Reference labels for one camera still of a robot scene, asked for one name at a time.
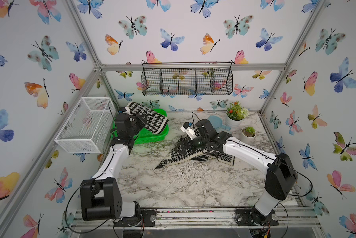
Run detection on white wire mesh basket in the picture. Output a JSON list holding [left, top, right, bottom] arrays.
[[54, 97, 116, 153]]

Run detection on succulent in white pot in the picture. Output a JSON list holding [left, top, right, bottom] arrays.
[[240, 126, 256, 145]]

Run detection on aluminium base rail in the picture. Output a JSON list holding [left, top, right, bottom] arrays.
[[72, 207, 321, 231]]

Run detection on black wire wall basket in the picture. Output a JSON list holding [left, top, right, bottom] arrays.
[[140, 61, 233, 96]]

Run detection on flower plant in white pot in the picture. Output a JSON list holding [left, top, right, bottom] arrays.
[[226, 101, 249, 128]]

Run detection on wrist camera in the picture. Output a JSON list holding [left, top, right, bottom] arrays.
[[117, 107, 132, 116], [180, 122, 197, 140]]

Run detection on green plastic basket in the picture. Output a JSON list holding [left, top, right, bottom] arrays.
[[110, 103, 169, 147]]

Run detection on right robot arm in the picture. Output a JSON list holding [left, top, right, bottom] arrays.
[[174, 119, 298, 225]]

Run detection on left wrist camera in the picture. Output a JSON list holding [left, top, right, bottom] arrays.
[[117, 107, 132, 116]]

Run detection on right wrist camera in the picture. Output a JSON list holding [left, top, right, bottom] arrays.
[[180, 122, 197, 140]]

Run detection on light blue plastic scoop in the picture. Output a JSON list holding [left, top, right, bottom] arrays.
[[208, 115, 231, 131]]

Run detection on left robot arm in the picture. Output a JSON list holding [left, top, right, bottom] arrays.
[[80, 113, 147, 221]]

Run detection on black white knitted scarf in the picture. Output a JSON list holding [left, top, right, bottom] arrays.
[[125, 102, 235, 169]]

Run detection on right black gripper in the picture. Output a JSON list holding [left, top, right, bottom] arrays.
[[172, 137, 210, 155]]

